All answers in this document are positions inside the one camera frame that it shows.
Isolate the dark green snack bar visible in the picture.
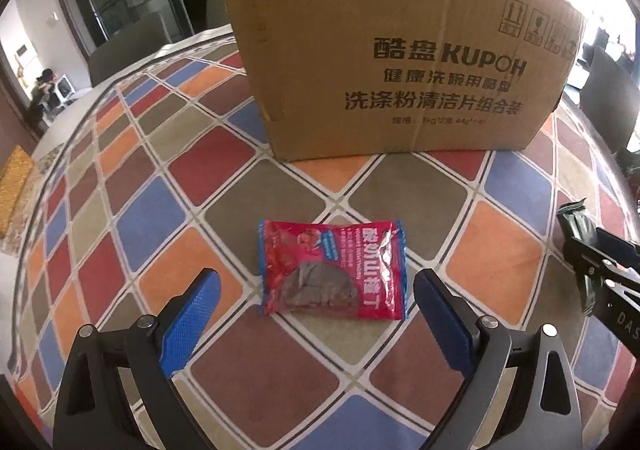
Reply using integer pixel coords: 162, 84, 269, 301
555, 198, 598, 316

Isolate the red hawthorn snack packet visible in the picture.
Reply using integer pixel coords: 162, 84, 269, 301
258, 221, 408, 321

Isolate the dark chair right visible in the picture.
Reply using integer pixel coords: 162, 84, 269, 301
579, 45, 639, 153

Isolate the colourful diamond pattern tablecloth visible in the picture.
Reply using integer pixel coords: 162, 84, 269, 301
9, 38, 638, 449

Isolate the gold tissue box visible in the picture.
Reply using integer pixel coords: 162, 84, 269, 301
0, 146, 34, 238

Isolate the floral patterned mat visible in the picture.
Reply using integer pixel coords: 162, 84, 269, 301
1, 149, 58, 257

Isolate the brown cardboard box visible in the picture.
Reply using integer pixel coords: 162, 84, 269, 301
224, 0, 584, 162

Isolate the dark dining chair left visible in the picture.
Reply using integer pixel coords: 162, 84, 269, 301
88, 13, 170, 88

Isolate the dark dining chair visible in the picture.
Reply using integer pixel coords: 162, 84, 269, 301
206, 0, 230, 29
88, 13, 170, 88

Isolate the dark dining chair middle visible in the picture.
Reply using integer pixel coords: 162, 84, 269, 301
206, 0, 230, 29

